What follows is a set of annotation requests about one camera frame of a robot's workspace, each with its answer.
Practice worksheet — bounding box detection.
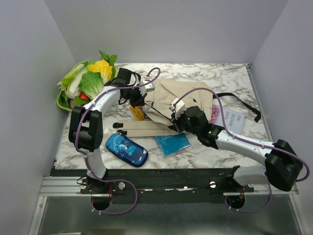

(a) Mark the white toy bok choy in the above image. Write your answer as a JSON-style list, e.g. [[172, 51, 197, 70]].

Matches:
[[57, 61, 87, 98]]

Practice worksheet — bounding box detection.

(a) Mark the beige canvas student bag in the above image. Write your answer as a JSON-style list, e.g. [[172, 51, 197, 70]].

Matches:
[[112, 78, 261, 138]]

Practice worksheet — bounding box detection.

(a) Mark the green toy lettuce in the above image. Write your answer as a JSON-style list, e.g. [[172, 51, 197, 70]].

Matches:
[[79, 71, 104, 100]]

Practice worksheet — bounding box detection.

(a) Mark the blue notebook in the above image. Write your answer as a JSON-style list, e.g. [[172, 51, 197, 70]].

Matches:
[[155, 133, 191, 157]]

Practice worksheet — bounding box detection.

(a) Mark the colourful children's book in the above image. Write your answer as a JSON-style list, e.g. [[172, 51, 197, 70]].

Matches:
[[130, 106, 149, 121]]

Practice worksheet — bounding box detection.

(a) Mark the yellow toy cabbage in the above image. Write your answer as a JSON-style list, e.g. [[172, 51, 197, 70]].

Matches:
[[88, 60, 116, 84]]

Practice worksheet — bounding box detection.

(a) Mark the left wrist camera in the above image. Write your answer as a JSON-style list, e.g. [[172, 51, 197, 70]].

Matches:
[[142, 76, 155, 92]]

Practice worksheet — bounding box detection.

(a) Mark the white flower cover book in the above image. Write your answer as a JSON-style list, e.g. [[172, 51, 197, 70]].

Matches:
[[210, 104, 245, 134]]

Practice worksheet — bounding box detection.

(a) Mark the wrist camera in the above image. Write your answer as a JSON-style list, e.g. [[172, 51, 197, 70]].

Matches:
[[142, 76, 155, 92], [169, 98, 185, 117]]

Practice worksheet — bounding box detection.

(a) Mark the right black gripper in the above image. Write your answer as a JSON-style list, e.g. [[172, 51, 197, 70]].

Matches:
[[170, 109, 200, 137]]

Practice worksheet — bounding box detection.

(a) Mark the orange toy carrot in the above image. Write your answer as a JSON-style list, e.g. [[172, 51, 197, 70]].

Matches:
[[80, 93, 89, 101]]

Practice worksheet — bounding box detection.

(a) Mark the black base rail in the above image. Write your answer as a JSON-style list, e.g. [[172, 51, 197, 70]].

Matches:
[[50, 167, 254, 204]]

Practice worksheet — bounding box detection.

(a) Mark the blue pencil case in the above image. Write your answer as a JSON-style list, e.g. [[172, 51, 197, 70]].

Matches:
[[106, 133, 149, 167]]

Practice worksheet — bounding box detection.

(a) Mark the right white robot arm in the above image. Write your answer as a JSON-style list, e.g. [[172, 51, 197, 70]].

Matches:
[[169, 105, 303, 192]]

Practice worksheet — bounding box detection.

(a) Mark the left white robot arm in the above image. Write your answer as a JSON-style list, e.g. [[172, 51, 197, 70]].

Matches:
[[68, 68, 147, 193]]

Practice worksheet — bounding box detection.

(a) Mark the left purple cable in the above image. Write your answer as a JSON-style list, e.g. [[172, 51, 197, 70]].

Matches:
[[74, 67, 161, 215]]

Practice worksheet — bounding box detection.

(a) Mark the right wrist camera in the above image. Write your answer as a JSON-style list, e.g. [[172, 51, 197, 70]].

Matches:
[[169, 98, 185, 117]]

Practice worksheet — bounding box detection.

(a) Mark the green vegetable basket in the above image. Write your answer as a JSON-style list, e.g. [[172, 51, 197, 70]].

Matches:
[[56, 55, 117, 112]]

